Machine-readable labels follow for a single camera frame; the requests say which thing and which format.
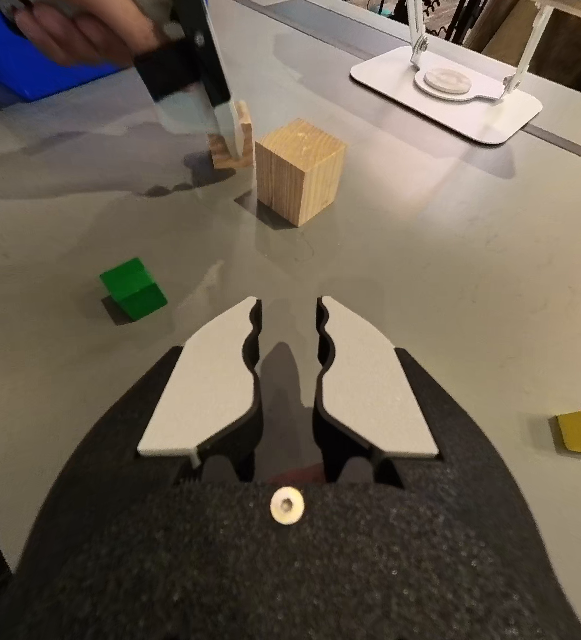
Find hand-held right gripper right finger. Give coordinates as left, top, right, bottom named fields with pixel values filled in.
left=312, top=295, right=441, bottom=460

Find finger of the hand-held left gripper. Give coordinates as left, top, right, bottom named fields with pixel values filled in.
left=156, top=84, right=220, bottom=137
left=214, top=97, right=245, bottom=157

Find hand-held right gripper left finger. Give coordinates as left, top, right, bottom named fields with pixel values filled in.
left=136, top=295, right=265, bottom=461

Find medium plain wooden cube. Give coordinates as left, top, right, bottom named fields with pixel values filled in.
left=209, top=100, right=254, bottom=169

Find large plain wooden cube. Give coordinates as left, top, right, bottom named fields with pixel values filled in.
left=255, top=118, right=347, bottom=229

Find green wooden cube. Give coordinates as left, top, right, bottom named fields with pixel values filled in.
left=99, top=257, right=168, bottom=322

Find person's left hand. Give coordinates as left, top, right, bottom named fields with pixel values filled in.
left=0, top=0, right=182, bottom=67

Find large blue plastic bin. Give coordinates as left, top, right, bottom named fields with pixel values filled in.
left=0, top=0, right=123, bottom=110

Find white metal document stand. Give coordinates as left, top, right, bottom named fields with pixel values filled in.
left=349, top=0, right=553, bottom=146

